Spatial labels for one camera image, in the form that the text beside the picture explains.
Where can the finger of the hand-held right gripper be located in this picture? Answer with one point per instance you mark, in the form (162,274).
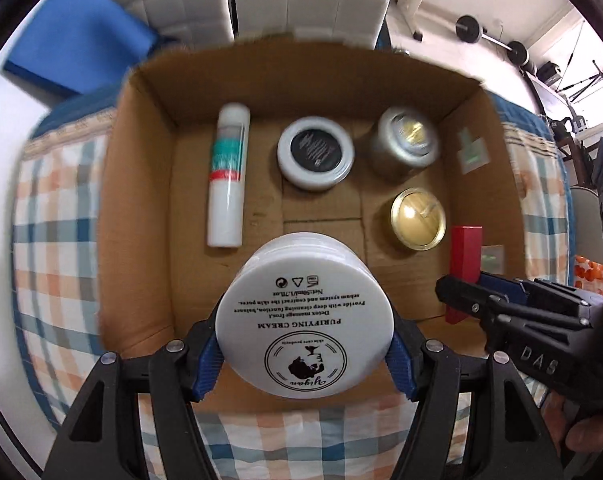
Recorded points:
(469,300)
(501,285)

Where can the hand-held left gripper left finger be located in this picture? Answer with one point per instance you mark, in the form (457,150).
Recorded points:
(206,372)

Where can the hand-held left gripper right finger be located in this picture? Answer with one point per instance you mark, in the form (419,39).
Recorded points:
(401,372)

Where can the small red box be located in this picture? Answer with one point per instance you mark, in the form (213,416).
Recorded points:
(464,250)

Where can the round gold tin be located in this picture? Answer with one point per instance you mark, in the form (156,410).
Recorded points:
(418,217)

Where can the white cream jar printed lid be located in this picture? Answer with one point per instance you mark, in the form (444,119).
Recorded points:
(306,320)

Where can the silver jar with gold top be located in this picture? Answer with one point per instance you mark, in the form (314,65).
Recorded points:
(404,142)

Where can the white tube bottle teal label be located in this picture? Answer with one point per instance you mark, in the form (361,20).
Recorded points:
(227,200)

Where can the white jar with black lid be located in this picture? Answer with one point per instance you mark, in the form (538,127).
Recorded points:
(315,152)

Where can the cardboard box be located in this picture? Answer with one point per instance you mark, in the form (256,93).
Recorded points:
(306,85)

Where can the person's right hand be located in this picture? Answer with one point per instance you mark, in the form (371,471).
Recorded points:
(594,432)

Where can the orange white patterned bag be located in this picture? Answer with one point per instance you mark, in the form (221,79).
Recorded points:
(590,270)

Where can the dark wooden chair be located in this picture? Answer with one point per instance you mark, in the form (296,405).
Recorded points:
(574,155)

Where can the plaid blanket with blue border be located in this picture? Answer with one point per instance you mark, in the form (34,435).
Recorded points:
(56,260)

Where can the black speaker box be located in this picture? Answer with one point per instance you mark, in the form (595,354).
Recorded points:
(549,71)

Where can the short barbell with black plates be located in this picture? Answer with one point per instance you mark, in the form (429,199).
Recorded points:
(469,30)

